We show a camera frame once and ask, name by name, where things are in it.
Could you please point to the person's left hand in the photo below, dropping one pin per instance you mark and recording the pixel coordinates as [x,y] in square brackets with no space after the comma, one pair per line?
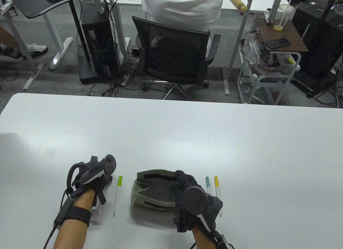
[103,182]

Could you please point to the person's right hand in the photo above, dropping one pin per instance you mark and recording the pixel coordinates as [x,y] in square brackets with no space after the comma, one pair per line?
[187,179]

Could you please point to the white twist pen green cap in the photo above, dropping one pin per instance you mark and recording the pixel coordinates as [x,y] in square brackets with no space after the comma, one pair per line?
[120,179]

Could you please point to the white twist pen blue cap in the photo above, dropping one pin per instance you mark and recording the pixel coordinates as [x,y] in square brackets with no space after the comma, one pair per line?
[207,181]

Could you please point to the white twist pen yellow cap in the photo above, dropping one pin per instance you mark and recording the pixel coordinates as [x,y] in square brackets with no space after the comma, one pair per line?
[216,180]

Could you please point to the olive green fabric pen pouch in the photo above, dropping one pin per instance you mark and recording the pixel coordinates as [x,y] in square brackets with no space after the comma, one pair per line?
[152,187]

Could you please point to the person's left forearm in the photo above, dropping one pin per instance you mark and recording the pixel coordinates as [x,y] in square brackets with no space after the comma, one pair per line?
[72,233]

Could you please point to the person's right forearm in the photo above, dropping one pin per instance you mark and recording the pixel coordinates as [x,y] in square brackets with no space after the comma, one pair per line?
[205,241]

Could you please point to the black left forearm sensor box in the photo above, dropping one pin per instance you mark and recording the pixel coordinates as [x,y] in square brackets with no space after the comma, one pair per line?
[64,211]

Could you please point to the grey right forearm sensor box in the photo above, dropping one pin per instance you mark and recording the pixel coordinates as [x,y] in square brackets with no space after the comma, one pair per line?
[223,242]

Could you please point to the grey left hand controller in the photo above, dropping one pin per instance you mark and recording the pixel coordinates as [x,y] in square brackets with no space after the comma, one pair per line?
[110,164]

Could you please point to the black mesh office chair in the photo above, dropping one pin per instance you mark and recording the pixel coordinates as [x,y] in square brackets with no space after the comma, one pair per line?
[174,58]

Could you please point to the white desk leg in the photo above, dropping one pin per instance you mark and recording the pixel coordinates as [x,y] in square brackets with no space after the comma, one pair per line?
[61,54]

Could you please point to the black computer tower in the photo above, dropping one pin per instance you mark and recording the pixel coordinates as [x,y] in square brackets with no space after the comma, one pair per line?
[99,37]

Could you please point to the crumpled plastic bag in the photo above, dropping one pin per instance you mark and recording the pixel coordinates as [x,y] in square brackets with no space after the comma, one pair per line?
[252,49]

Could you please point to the black smartphone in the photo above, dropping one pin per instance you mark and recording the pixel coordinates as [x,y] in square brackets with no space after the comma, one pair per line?
[278,42]

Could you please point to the brown top white side table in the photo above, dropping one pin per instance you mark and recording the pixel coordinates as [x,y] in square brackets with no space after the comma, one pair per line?
[294,37]

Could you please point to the cardboard tube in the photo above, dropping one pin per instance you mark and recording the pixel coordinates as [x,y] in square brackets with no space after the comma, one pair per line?
[240,5]

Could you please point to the black equipment case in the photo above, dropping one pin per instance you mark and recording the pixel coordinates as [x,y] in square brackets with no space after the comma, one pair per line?
[319,45]

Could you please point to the white desk with metal legs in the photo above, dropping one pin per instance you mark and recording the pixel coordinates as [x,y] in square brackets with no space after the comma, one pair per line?
[254,3]

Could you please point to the black curved standing desk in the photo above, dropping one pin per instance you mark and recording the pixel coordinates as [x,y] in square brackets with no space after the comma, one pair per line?
[34,6]

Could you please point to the clear plastic cup with straw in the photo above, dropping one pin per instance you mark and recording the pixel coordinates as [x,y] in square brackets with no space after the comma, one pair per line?
[286,11]

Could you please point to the grey metal desk frame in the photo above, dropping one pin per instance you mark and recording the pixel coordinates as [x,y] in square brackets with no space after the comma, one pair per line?
[33,76]

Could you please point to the aluminium frame post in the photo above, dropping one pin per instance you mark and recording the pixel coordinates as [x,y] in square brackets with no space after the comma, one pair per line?
[97,2]

